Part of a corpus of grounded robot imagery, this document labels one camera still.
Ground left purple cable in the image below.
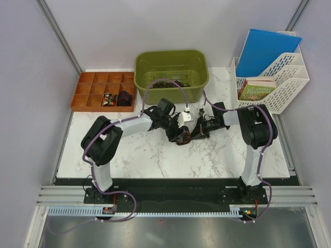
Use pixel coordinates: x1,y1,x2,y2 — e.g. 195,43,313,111
48,79,191,236

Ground grey slotted cable duct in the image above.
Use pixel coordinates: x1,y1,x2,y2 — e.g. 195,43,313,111
48,206,245,218

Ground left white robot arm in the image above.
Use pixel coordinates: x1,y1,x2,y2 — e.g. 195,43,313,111
81,98,191,204

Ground orange compartment tray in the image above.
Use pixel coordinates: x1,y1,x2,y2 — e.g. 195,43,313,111
70,71,137,112

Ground blue folder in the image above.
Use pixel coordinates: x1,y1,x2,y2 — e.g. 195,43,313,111
236,29,302,78

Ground dark tie in basin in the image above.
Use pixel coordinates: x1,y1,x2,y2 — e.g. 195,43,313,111
153,80,191,88

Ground olive green plastic basin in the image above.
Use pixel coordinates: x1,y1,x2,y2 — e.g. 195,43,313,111
134,50,209,105

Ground aluminium frame rail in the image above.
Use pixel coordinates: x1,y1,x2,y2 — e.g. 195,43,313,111
37,186,318,207

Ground white file organizer rack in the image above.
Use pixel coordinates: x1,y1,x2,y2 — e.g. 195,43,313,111
230,32,309,114

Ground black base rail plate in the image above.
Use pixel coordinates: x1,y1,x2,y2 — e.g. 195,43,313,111
54,177,269,214

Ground black orange floral tie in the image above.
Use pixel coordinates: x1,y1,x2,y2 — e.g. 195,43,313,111
176,130,191,146

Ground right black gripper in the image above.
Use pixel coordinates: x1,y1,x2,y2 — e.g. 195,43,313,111
188,116,221,141

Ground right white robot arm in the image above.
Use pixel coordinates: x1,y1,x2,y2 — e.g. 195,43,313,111
191,102,278,204

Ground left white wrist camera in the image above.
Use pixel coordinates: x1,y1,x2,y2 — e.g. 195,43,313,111
177,112,193,128

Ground green treehouse book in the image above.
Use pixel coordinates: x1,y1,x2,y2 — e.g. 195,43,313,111
238,76,277,101

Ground rolled dark navy tie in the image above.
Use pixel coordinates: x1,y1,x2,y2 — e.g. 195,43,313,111
116,90,131,106

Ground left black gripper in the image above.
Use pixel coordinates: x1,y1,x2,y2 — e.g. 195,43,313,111
160,113,186,143

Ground rolled colourful floral tie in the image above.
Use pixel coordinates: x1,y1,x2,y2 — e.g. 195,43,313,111
101,92,117,107

